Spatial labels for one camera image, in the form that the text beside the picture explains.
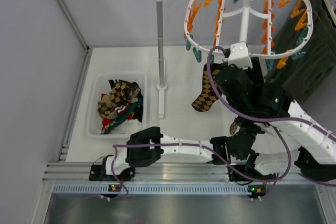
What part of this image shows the silver rack upright pole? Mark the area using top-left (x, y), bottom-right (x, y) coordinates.
top-left (156, 1), bottom-right (165, 89)

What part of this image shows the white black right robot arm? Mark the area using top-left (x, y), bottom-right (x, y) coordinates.
top-left (215, 59), bottom-right (335, 182)

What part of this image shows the brown yellow argyle sock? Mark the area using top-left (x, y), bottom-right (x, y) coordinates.
top-left (192, 65), bottom-right (218, 112)

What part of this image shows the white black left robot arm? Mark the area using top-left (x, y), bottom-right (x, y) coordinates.
top-left (104, 120), bottom-right (264, 175)

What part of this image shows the white slotted cable duct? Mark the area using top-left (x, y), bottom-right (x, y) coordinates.
top-left (52, 183), bottom-right (251, 195)

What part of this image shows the white oval clip hanger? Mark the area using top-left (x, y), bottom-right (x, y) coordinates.
top-left (184, 0), bottom-right (313, 66)

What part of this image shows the white garment hanger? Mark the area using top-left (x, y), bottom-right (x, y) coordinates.
top-left (323, 0), bottom-right (335, 26)

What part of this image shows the pile of colourful socks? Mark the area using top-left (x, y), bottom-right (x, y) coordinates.
top-left (97, 79), bottom-right (144, 135)

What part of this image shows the aluminium mounting rail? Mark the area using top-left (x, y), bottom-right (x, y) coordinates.
top-left (43, 162), bottom-right (329, 183)

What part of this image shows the dark green hanging garment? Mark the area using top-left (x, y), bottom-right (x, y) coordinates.
top-left (265, 0), bottom-right (335, 103)

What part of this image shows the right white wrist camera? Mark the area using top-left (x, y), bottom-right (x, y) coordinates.
top-left (227, 41), bottom-right (253, 70)

